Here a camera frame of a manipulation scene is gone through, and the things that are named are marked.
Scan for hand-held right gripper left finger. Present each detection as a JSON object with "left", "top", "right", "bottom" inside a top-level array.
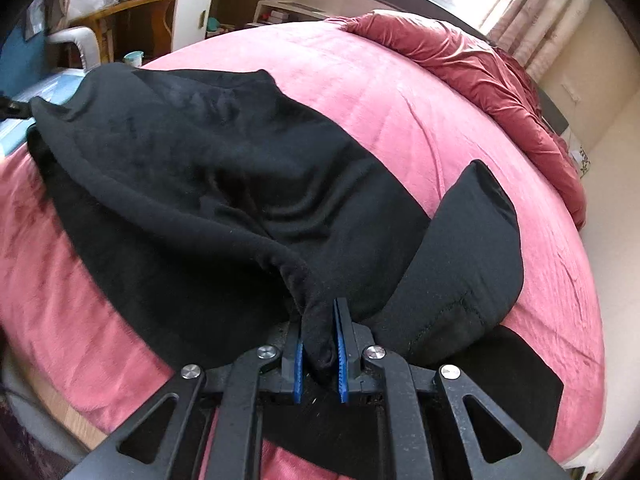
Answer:
[{"left": 60, "top": 322, "right": 306, "bottom": 480}]

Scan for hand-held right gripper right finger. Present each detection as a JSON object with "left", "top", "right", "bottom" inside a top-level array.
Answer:
[{"left": 332, "top": 297, "right": 571, "bottom": 480}]

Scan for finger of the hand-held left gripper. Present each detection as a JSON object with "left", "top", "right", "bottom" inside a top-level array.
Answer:
[{"left": 0, "top": 96, "right": 32, "bottom": 122}]

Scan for black pants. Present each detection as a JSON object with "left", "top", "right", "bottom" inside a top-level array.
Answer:
[{"left": 25, "top": 62, "right": 566, "bottom": 480}]

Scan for light blue sheet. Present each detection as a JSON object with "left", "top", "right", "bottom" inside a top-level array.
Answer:
[{"left": 9, "top": 71, "right": 86, "bottom": 156}]

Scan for white chair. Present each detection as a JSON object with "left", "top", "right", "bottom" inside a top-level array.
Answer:
[{"left": 47, "top": 26, "right": 98, "bottom": 68}]

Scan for curved wooden table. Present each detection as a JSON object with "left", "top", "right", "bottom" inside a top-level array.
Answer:
[{"left": 67, "top": 0, "right": 178, "bottom": 68}]

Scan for white cabinet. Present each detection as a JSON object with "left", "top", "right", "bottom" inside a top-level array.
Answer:
[{"left": 170, "top": 0, "right": 218, "bottom": 53}]

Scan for pink bed sheet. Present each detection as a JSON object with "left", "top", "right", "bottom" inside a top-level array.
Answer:
[{"left": 0, "top": 12, "right": 608, "bottom": 480}]

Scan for white bedside table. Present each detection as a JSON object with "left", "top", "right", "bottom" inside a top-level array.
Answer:
[{"left": 247, "top": 0, "right": 333, "bottom": 28}]

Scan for red velvet quilt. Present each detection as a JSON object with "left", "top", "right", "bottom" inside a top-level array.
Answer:
[{"left": 350, "top": 10, "right": 588, "bottom": 231}]

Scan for dark grey headboard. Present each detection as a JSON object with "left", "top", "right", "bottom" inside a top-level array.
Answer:
[{"left": 354, "top": 0, "right": 571, "bottom": 133}]

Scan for patterned beige curtain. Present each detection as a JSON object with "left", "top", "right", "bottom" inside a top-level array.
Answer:
[{"left": 480, "top": 0, "right": 601, "bottom": 78}]

